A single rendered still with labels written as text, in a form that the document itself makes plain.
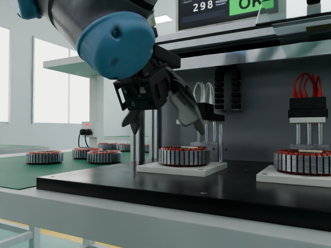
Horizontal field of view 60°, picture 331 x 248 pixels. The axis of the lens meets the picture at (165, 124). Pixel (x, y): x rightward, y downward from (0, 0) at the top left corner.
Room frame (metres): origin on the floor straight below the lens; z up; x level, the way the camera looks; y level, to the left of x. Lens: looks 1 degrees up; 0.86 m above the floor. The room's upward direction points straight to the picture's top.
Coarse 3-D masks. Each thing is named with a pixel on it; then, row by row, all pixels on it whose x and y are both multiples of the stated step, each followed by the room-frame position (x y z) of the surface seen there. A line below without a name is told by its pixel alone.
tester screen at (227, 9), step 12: (180, 0) 0.78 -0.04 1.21; (192, 0) 0.76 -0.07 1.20; (204, 0) 0.74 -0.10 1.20; (216, 0) 0.73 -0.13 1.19; (228, 0) 0.71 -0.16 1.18; (180, 12) 0.78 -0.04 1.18; (204, 12) 0.74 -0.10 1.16; (228, 12) 0.71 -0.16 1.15; (252, 12) 0.69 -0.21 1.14; (180, 24) 0.78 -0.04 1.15; (192, 24) 0.76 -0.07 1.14
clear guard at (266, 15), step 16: (272, 0) 0.44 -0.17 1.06; (288, 0) 0.42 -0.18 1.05; (304, 0) 0.41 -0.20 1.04; (272, 16) 0.40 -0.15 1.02; (288, 16) 0.39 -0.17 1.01; (304, 16) 0.38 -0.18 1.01; (320, 16) 0.51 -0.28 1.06; (288, 32) 0.59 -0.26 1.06; (304, 32) 0.59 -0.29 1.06; (320, 32) 0.59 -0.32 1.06
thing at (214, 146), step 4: (192, 144) 0.75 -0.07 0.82; (196, 144) 0.75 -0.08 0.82; (200, 144) 0.74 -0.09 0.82; (204, 144) 0.73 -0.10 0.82; (208, 144) 0.73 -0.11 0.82; (212, 144) 0.72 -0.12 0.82; (216, 144) 0.72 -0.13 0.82; (208, 148) 0.73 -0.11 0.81; (212, 148) 0.72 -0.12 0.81; (216, 148) 0.72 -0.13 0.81; (212, 152) 0.72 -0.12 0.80; (216, 152) 0.72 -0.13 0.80; (212, 156) 0.72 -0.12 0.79; (216, 156) 0.72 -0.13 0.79; (212, 160) 0.72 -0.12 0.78; (216, 160) 0.72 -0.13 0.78
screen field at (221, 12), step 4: (208, 12) 0.74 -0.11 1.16; (212, 12) 0.73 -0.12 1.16; (216, 12) 0.73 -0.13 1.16; (220, 12) 0.72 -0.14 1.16; (224, 12) 0.72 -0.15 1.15; (188, 16) 0.76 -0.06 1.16; (192, 16) 0.76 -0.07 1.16; (196, 16) 0.75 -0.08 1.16; (200, 16) 0.75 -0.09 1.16; (204, 16) 0.74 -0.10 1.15; (208, 16) 0.74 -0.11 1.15; (212, 16) 0.73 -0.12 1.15; (216, 16) 0.73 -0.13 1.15; (184, 20) 0.77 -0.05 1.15; (188, 20) 0.76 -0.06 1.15; (192, 20) 0.76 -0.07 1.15; (196, 20) 0.75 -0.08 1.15
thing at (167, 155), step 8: (160, 152) 0.61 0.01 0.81; (168, 152) 0.59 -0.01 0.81; (176, 152) 0.58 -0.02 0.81; (184, 152) 0.58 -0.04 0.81; (192, 152) 0.58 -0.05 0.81; (200, 152) 0.58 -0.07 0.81; (208, 152) 0.60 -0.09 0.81; (160, 160) 0.61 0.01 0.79; (168, 160) 0.59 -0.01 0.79; (176, 160) 0.58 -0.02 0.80; (184, 160) 0.58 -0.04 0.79; (192, 160) 0.58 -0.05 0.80; (200, 160) 0.58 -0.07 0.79; (208, 160) 0.60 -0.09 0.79
